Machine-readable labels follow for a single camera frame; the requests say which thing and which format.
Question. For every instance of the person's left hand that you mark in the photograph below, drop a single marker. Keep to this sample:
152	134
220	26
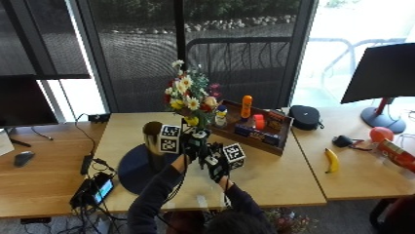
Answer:
192	147

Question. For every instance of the mixed flower bouquet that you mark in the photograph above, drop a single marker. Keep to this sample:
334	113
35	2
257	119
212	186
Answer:
190	97

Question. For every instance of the white marker cube right glove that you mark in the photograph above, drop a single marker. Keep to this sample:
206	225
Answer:
234	155

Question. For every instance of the white marker cube glove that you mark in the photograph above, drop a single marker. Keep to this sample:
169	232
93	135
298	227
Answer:
234	155
169	139

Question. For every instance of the white marker cube left glove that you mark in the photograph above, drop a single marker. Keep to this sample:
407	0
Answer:
169	139

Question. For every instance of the white bottle with blue cap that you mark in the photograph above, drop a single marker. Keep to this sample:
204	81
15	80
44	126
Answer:
221	116

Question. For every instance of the metallic cylinder vase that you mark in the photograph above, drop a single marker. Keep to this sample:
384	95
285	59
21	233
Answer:
152	140

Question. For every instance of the dark blue box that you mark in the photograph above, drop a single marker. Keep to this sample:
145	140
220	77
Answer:
243	130
271	139

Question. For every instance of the dark wooden tray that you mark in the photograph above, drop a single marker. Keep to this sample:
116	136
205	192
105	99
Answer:
259	138

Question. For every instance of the red cup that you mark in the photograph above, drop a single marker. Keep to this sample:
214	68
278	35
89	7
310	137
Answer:
258	122

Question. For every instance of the orange bottle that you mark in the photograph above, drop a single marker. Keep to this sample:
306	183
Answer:
246	106

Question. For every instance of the dark blue round mat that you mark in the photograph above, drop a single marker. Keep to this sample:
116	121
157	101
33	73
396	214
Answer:
136	170

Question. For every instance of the brown orange box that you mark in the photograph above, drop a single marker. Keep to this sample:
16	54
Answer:
275	120

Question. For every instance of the small black box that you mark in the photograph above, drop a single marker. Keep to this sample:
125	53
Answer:
98	117

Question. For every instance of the black zip case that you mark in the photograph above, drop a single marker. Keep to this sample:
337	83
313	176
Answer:
305	117

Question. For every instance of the black power adapter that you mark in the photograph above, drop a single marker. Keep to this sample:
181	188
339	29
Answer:
86	164

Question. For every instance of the bunch of flowers on floor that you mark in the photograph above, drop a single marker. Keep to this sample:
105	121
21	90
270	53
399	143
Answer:
287	221

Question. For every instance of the yellow banana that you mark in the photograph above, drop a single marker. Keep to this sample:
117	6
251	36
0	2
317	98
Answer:
331	161

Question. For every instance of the black device with lit screen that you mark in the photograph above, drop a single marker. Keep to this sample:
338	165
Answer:
96	191

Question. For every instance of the orange ball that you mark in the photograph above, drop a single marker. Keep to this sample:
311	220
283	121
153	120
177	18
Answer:
380	134

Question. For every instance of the grey computer mouse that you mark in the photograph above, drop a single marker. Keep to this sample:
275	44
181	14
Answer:
23	158

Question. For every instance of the red cylindrical can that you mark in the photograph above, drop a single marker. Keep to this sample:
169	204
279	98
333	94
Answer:
395	154

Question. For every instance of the white paper sheet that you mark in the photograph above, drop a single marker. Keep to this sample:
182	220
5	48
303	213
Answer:
4	143

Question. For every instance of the dark red chair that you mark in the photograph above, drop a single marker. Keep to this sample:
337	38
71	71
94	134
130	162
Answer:
392	214

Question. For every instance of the black monitor with red stand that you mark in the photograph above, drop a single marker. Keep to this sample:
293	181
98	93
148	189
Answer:
380	73

